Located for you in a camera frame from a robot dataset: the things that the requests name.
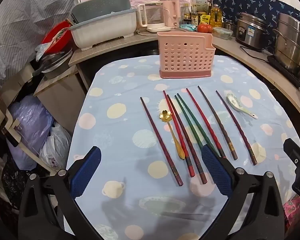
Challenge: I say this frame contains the black induction cooker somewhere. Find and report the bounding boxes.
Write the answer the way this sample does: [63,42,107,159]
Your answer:
[267,55,300,88]

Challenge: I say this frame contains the dark red-brown chopstick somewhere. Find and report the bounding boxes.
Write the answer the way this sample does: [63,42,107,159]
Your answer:
[167,94,208,184]

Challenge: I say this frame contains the red tomato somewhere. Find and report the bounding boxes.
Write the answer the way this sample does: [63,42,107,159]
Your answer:
[197,23,213,33]

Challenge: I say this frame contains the green chopstick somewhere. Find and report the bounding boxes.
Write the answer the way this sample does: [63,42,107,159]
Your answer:
[174,95,207,150]
[177,93,220,157]

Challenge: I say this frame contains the black frying pan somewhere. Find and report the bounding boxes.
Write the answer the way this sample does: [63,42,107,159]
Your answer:
[31,49,73,79]

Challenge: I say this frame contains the glass food container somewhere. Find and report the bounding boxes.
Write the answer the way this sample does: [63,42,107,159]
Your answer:
[212,27,233,40]

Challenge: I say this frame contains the navy leaf print cloth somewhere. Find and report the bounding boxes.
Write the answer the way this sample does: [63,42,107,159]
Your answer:
[212,0,300,45]

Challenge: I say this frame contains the wooden side cabinet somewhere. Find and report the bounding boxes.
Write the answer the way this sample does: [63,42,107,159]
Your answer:
[34,67,90,135]

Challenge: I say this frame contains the red chopstick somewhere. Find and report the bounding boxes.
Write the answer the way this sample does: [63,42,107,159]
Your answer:
[163,90,195,177]
[186,88,227,159]

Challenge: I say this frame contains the blue spotted tablecloth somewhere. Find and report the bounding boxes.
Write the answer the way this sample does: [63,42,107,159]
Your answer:
[65,55,294,240]

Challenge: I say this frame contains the white ceramic spoon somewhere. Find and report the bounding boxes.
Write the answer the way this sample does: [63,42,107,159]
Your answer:
[226,93,258,119]

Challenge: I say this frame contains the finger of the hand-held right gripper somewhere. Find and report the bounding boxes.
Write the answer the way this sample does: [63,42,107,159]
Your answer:
[282,138,300,165]

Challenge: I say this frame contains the white glass electric kettle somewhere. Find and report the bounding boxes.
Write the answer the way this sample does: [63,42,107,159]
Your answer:
[136,2,165,33]

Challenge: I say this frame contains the pink electric kettle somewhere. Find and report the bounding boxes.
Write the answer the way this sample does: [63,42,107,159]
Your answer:
[160,0,181,28]

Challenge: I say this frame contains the gold flower spoon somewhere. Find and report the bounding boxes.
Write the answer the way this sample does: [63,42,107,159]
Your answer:
[159,109,186,160]

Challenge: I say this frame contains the grey striped cloth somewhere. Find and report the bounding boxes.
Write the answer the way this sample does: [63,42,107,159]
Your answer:
[0,0,77,88]

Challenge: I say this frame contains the yellow cooking oil bottle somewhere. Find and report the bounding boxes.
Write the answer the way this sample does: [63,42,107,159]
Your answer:
[210,4,223,28]

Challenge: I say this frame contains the maroon chopstick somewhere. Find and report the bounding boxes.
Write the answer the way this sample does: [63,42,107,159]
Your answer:
[140,97,184,187]

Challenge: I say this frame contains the dark brown chopstick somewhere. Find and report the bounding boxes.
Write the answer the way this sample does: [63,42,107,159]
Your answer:
[197,85,238,161]

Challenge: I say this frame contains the dark sauce bottle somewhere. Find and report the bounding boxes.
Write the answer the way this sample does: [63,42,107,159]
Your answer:
[182,4,192,25]
[191,5,199,27]

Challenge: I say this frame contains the purple plastic bag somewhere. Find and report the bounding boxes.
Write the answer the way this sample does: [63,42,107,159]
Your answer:
[7,95,53,170]

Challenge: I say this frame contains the small steel pot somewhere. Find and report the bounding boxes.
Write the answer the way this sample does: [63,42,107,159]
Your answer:
[222,20,237,30]

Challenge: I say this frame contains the dark purple chopstick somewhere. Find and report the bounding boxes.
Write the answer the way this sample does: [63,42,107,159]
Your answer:
[215,90,258,166]

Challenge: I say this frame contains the pink perforated utensil holder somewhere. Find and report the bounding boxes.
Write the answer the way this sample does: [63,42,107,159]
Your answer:
[157,32,213,79]

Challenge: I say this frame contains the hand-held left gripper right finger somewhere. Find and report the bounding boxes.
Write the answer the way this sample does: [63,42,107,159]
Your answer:
[201,144,285,240]

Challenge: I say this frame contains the curved wooden counter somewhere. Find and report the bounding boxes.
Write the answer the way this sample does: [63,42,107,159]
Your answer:
[68,29,300,133]

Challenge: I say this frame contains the black plastic bag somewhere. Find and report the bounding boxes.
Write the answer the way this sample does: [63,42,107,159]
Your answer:
[1,162,30,205]

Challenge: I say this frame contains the steel rice cooker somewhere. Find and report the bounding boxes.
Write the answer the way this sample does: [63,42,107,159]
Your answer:
[236,12,269,50]

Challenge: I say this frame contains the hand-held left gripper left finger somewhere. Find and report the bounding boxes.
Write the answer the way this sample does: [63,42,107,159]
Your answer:
[18,146,103,240]

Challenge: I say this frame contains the white dish drainer tub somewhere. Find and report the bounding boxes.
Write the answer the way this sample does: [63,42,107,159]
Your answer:
[69,0,138,50]

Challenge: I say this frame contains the white green carton box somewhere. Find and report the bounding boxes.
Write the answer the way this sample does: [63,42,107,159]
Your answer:
[190,0,209,13]

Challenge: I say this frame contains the red plastic basin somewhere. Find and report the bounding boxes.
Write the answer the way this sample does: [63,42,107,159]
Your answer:
[41,21,72,53]

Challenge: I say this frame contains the large steel steamer pot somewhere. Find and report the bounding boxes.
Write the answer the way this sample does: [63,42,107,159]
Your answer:
[272,12,300,77]

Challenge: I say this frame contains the white plastic bag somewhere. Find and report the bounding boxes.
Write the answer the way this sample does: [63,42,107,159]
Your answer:
[39,122,72,170]

